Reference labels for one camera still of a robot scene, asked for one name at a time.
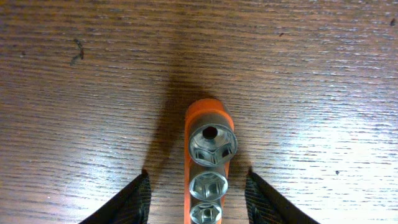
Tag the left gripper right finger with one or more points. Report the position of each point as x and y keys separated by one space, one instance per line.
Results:
x=265 y=205

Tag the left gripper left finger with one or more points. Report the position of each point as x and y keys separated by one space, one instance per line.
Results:
x=129 y=206

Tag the socket bit rail orange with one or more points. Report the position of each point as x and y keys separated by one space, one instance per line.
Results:
x=209 y=145

